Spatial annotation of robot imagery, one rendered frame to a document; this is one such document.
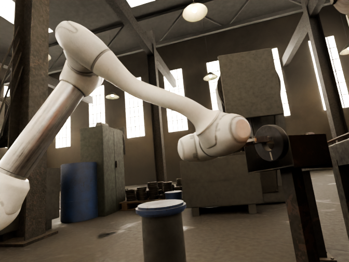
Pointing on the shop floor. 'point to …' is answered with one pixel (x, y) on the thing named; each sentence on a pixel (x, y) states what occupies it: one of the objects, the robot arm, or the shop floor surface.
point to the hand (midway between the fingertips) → (269, 139)
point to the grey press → (253, 102)
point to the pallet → (153, 187)
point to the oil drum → (78, 192)
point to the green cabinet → (105, 165)
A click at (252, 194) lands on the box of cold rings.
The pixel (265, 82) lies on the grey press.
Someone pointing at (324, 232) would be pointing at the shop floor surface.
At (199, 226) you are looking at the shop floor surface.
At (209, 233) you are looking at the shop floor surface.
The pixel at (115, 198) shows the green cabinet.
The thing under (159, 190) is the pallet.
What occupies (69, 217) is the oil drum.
